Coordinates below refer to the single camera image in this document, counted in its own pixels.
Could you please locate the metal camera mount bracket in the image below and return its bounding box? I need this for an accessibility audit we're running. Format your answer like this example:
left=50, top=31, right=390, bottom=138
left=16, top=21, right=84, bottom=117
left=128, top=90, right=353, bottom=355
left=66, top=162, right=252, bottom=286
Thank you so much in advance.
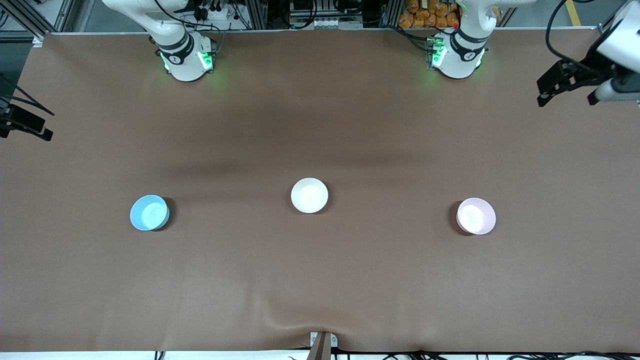
left=308, top=331, right=339, bottom=360

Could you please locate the light blue bowl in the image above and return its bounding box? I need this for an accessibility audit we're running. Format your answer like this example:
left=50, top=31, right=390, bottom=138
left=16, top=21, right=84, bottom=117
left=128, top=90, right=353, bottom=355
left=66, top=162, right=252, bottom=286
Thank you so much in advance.
left=129, top=194, right=170, bottom=232

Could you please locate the white terminal block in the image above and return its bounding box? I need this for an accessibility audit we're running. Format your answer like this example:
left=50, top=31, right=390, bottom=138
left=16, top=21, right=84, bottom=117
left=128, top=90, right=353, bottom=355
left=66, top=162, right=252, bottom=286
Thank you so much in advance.
left=289, top=15, right=364, bottom=31

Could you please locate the white power strip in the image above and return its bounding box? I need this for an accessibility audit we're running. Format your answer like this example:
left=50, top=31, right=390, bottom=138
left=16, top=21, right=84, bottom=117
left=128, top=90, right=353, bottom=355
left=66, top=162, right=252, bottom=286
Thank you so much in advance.
left=196, top=0, right=237, bottom=22

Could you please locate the aluminium frame profile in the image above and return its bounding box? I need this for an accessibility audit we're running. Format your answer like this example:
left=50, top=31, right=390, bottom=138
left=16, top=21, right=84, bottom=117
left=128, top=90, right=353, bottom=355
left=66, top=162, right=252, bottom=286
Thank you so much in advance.
left=0, top=0, right=77, bottom=42
left=244, top=0, right=269, bottom=31
left=381, top=0, right=404, bottom=29

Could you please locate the brown table mat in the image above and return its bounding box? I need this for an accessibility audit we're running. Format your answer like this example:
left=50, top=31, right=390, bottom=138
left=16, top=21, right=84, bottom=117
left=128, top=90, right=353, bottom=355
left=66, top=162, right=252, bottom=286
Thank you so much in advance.
left=0, top=29, right=640, bottom=354

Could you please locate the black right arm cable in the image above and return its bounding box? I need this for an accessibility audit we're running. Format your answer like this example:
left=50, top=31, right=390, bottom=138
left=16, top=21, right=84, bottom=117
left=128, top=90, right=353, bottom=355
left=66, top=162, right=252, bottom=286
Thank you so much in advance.
left=0, top=74, right=56, bottom=117

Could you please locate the pile of orange packaged goods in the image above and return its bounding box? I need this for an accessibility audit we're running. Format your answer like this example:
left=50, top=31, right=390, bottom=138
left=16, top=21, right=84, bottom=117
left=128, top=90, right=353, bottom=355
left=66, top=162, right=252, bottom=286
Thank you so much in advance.
left=398, top=0, right=462, bottom=29

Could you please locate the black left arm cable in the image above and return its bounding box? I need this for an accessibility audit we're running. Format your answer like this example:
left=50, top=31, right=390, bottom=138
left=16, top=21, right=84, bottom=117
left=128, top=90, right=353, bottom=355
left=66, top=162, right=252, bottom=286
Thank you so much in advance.
left=546, top=0, right=601, bottom=76

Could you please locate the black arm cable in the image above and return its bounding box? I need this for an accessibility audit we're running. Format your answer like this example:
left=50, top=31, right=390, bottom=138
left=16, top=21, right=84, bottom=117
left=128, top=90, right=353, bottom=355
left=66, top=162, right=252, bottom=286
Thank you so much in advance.
left=546, top=0, right=601, bottom=76
left=0, top=74, right=56, bottom=117

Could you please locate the white bowl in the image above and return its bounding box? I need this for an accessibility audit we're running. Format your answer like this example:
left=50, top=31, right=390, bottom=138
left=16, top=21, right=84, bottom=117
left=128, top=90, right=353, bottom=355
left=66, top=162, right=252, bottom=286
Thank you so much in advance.
left=290, top=177, right=330, bottom=215

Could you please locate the pale pink bowl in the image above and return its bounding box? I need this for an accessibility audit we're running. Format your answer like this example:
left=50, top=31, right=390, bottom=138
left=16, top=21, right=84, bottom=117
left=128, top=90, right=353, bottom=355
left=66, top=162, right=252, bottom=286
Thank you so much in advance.
left=456, top=197, right=497, bottom=236

